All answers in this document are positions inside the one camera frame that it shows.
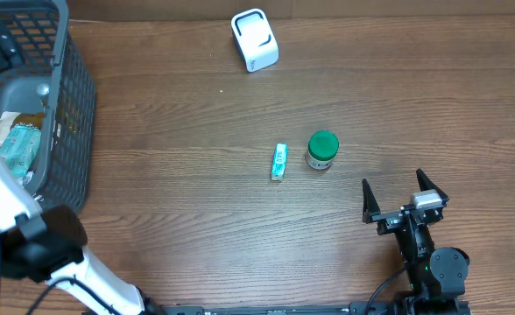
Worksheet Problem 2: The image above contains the green lid white jar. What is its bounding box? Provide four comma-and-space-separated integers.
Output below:
305, 130, 340, 170

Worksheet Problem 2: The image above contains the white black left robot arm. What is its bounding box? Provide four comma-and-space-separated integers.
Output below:
0, 13, 161, 314

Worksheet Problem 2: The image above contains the grey plastic mesh basket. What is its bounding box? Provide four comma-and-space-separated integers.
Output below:
0, 1, 96, 213

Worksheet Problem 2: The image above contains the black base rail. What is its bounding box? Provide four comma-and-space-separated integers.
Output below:
161, 302, 472, 315

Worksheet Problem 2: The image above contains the brown snack packet in basket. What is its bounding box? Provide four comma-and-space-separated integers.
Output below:
0, 111, 46, 147

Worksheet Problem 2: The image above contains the teal tissue pack in basket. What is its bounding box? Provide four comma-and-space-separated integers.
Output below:
0, 125, 41, 178

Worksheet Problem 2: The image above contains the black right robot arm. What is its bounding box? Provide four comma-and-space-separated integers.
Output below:
361, 169, 471, 315

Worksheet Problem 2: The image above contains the teal Kleenex tissue pack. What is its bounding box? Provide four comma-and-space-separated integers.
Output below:
271, 143, 288, 181

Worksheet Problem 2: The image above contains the white barcode scanner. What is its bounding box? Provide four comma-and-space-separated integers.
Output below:
230, 8, 279, 73

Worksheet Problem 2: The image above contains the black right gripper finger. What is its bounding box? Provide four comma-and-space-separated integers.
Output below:
362, 178, 381, 223
416, 168, 449, 204

